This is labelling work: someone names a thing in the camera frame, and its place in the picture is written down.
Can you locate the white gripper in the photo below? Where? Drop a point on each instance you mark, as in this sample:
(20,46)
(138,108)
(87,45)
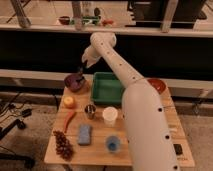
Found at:
(89,58)

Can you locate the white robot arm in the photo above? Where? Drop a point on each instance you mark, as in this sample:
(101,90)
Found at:
(148,134)

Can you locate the purple bowl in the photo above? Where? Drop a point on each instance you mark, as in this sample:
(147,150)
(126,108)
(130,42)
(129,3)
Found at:
(74,82)

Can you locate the red bowl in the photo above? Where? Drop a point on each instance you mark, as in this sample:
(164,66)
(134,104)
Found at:
(158,84)

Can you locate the green plastic bin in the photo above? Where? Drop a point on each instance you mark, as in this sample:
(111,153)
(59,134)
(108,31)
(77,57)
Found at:
(106,89)

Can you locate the yellow apple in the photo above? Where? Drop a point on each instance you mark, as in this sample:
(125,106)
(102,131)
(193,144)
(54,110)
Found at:
(69,102)

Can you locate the metal cup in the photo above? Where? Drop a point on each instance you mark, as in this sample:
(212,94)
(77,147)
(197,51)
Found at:
(90,111)

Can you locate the orange carrot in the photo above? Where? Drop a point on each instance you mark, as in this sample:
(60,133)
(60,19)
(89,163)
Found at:
(67,120)

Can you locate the white plastic cup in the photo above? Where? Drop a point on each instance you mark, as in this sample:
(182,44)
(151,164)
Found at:
(110,115)

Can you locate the blue sponge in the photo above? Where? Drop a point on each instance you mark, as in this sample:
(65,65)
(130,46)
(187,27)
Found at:
(84,135)

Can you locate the wooden table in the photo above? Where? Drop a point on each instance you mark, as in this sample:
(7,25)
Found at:
(96,153)

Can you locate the blue cup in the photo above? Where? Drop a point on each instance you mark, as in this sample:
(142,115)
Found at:
(112,144)

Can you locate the bunch of dark grapes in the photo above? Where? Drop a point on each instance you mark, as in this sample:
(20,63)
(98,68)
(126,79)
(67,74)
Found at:
(63,147)

